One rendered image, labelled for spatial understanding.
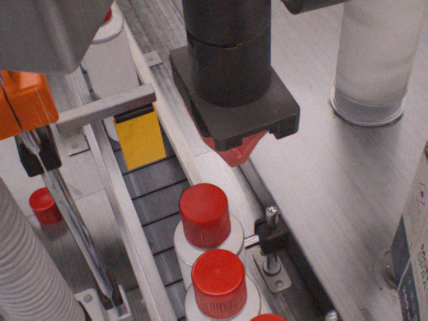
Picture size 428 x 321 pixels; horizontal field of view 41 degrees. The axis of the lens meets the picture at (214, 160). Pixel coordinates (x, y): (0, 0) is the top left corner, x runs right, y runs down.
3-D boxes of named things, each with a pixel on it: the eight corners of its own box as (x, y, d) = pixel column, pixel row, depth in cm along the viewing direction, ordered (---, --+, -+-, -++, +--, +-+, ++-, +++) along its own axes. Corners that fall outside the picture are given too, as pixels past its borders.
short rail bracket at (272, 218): (290, 275, 62) (293, 214, 52) (265, 285, 61) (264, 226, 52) (276, 251, 63) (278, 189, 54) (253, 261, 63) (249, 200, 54)
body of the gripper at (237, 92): (244, 44, 47) (242, -36, 41) (302, 128, 40) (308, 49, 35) (171, 68, 45) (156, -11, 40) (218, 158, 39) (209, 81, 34)
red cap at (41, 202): (35, 227, 68) (26, 211, 65) (37, 203, 70) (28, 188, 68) (64, 223, 68) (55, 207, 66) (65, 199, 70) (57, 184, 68)
